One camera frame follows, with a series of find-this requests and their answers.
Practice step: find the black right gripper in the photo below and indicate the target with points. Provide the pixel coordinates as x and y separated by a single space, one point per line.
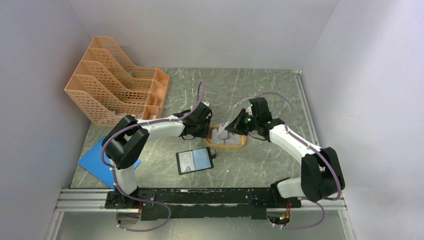
236 126

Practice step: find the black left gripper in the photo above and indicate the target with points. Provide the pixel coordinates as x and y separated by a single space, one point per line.
205 133

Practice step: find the orange oval tray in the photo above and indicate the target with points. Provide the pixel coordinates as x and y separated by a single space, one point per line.
227 147

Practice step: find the black leather card holder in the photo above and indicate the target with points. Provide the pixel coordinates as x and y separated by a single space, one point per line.
202 157

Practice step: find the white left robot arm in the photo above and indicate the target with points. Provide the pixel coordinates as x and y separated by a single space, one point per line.
125 142

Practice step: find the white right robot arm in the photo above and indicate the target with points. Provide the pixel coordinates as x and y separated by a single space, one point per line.
320 177

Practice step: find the credit card in tray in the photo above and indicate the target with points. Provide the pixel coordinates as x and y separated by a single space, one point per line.
233 139

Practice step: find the orange mesh file organizer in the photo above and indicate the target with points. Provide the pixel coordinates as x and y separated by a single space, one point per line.
106 85

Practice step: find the blue folder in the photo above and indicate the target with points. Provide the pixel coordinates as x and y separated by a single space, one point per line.
91 162

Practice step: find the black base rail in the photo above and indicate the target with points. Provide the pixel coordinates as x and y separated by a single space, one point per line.
197 203

